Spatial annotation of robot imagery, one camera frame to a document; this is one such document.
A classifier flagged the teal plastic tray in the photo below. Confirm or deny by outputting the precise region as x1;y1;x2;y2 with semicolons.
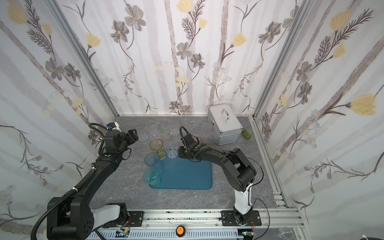
151;157;213;190

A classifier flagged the yellow plastic tumbler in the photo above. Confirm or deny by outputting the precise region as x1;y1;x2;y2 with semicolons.
150;139;166;160

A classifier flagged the blue plastic tumbler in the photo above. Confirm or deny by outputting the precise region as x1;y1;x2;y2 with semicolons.
145;153;164;174

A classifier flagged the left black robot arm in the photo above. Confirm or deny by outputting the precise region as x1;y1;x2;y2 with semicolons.
30;122;139;240

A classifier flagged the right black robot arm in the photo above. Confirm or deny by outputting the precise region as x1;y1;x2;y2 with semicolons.
179;126;260;226

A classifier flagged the silver aluminium case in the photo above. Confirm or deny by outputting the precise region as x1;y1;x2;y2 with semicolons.
208;104;243;146

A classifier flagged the green small object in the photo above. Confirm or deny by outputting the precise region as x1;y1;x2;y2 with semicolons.
242;129;252;140

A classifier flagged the orange emergency button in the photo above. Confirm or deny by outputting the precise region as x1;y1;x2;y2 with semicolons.
176;226;186;238

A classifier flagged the aluminium mounting rail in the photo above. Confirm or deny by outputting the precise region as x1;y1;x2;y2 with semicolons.
88;209;310;240

